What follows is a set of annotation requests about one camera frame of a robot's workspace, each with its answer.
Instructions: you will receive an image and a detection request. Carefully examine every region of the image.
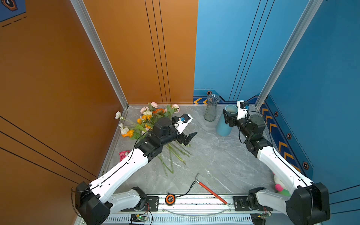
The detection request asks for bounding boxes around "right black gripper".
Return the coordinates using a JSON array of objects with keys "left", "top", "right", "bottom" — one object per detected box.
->
[{"left": 223, "top": 109, "right": 252, "bottom": 141}]

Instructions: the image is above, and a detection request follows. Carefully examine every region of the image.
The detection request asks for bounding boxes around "blue ceramic cylinder vase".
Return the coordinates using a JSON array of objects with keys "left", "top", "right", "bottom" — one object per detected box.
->
[{"left": 216, "top": 104, "right": 240, "bottom": 137}]

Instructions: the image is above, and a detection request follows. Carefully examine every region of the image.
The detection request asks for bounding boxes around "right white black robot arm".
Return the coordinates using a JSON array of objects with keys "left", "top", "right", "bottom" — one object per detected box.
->
[{"left": 223, "top": 108, "right": 331, "bottom": 225}]

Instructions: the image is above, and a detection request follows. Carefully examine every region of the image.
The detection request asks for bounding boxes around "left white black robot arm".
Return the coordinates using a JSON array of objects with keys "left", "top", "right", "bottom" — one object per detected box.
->
[{"left": 73, "top": 113, "right": 196, "bottom": 225}]

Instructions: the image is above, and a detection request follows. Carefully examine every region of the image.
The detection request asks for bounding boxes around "clear ribbed glass vase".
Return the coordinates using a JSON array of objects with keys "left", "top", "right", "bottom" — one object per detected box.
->
[{"left": 203, "top": 94, "right": 221, "bottom": 122}]

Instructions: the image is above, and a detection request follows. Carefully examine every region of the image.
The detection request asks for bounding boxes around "pile of artificial flowers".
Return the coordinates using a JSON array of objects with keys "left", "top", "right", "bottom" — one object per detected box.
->
[{"left": 114, "top": 102, "right": 191, "bottom": 175}]

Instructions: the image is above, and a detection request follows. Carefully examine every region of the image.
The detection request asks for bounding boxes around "orange black tape measure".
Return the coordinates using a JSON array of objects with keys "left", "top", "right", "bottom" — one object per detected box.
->
[{"left": 165, "top": 194, "right": 176, "bottom": 206}]

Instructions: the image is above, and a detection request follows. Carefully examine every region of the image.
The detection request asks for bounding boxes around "pink candy wrapper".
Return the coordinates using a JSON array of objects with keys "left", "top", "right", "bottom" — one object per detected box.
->
[{"left": 119, "top": 151, "right": 131, "bottom": 162}]

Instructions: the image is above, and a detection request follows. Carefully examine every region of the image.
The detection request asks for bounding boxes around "panda plush toy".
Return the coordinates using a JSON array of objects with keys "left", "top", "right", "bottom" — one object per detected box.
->
[{"left": 274, "top": 174, "right": 291, "bottom": 197}]

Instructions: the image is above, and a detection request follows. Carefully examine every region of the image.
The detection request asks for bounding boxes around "green circuit board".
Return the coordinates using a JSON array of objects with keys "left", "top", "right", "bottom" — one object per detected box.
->
[{"left": 129, "top": 214, "right": 149, "bottom": 225}]

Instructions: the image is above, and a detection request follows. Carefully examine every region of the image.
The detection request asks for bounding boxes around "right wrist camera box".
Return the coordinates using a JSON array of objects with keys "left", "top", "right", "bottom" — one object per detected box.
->
[{"left": 237, "top": 100, "right": 249, "bottom": 120}]

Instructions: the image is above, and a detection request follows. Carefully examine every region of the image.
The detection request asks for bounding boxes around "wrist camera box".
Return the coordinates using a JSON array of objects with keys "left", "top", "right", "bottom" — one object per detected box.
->
[
  {"left": 237, "top": 100, "right": 249, "bottom": 120},
  {"left": 172, "top": 113, "right": 193, "bottom": 134}
]

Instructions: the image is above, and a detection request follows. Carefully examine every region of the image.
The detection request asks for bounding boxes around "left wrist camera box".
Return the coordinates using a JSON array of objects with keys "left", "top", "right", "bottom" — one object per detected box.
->
[{"left": 172, "top": 113, "right": 193, "bottom": 134}]

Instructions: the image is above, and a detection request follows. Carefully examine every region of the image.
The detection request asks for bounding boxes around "red handled hammer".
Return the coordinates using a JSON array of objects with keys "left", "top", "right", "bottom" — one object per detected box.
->
[{"left": 195, "top": 173, "right": 230, "bottom": 206}]

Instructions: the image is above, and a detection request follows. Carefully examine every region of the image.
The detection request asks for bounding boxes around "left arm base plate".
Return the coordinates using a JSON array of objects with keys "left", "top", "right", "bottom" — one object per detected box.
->
[{"left": 122, "top": 196, "right": 159, "bottom": 212}]

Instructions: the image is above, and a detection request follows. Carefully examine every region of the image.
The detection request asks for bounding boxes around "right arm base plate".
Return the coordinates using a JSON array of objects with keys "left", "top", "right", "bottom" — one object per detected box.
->
[{"left": 232, "top": 196, "right": 274, "bottom": 212}]

